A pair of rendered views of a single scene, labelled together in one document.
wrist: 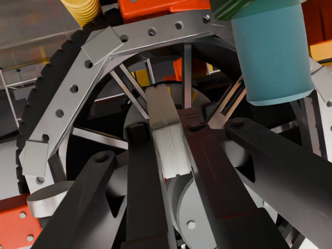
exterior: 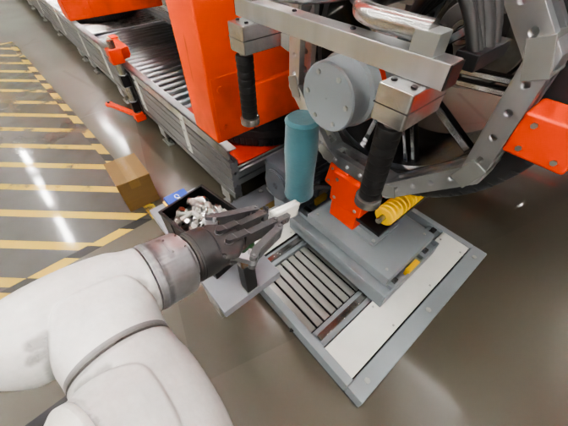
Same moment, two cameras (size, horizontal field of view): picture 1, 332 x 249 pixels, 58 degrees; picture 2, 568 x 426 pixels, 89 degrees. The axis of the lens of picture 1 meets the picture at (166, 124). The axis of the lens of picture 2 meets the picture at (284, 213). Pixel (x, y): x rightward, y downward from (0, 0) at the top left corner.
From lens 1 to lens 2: 0.50 m
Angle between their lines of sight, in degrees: 68
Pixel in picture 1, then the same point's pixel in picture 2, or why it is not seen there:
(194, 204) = (340, 117)
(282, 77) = (293, 136)
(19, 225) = (530, 143)
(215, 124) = not seen: hidden behind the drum
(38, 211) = (364, 206)
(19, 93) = not seen: outside the picture
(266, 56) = (298, 148)
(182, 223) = (349, 113)
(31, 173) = (477, 168)
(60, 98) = (423, 188)
